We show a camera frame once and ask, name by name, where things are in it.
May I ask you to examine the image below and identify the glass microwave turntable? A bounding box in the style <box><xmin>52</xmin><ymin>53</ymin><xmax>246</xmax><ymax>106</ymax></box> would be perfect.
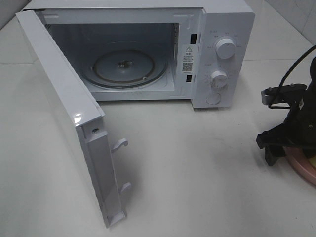
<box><xmin>84</xmin><ymin>49</ymin><xmax>168</xmax><ymax>89</ymax></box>

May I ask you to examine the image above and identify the white microwave door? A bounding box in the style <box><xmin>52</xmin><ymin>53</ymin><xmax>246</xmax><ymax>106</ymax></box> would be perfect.
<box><xmin>16</xmin><ymin>10</ymin><xmax>131</xmax><ymax>228</ymax></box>

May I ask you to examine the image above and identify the lower white timer knob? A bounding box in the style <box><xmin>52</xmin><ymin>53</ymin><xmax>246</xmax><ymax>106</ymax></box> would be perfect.
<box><xmin>210</xmin><ymin>70</ymin><xmax>228</xmax><ymax>89</ymax></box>

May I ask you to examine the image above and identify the sandwich with lettuce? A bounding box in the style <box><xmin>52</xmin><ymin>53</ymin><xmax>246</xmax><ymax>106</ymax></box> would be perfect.
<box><xmin>309</xmin><ymin>156</ymin><xmax>316</xmax><ymax>168</ymax></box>

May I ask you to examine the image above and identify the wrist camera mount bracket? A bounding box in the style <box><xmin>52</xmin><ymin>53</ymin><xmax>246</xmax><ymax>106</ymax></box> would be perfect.
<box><xmin>261</xmin><ymin>83</ymin><xmax>307</xmax><ymax>109</ymax></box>

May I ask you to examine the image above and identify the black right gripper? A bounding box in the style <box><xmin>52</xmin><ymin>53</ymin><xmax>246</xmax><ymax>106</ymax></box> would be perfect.
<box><xmin>256</xmin><ymin>88</ymin><xmax>316</xmax><ymax>166</ymax></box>

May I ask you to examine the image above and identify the round white door button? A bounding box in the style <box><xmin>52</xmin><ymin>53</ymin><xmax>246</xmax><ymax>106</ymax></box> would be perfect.
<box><xmin>206</xmin><ymin>92</ymin><xmax>221</xmax><ymax>105</ymax></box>

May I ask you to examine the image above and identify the white warning label sticker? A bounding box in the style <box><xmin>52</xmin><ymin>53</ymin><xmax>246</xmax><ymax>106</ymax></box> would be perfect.
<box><xmin>181</xmin><ymin>44</ymin><xmax>196</xmax><ymax>74</ymax></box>

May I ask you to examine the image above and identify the white microwave oven body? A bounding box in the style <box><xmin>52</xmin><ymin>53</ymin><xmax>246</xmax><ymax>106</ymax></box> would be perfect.
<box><xmin>21</xmin><ymin>0</ymin><xmax>255</xmax><ymax>108</ymax></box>

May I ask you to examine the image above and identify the pink plate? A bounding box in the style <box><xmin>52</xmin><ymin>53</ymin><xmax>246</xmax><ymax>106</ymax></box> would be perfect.
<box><xmin>284</xmin><ymin>147</ymin><xmax>316</xmax><ymax>186</ymax></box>

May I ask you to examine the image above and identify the upper white power knob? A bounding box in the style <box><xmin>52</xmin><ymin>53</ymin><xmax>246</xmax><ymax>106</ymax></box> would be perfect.
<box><xmin>215</xmin><ymin>37</ymin><xmax>236</xmax><ymax>59</ymax></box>

